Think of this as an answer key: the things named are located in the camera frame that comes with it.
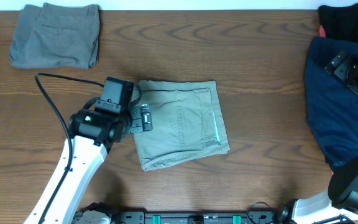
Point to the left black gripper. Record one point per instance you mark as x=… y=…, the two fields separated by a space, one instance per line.
x=137 y=118

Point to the beige khaki shorts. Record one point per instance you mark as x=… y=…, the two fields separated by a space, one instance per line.
x=187 y=123

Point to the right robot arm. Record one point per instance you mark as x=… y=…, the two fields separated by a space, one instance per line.
x=337 y=204

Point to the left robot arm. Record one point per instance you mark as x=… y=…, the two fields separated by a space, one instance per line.
x=91 y=134

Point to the black garment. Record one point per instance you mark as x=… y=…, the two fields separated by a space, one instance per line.
x=340 y=23

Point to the red garment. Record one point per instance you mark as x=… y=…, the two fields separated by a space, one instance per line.
x=322 y=32

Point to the navy blue shorts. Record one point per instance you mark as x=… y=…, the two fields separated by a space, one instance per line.
x=332 y=109

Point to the folded grey shorts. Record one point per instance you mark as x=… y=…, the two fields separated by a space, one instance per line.
x=55 y=36

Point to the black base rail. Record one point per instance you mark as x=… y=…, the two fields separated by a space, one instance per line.
x=252 y=217

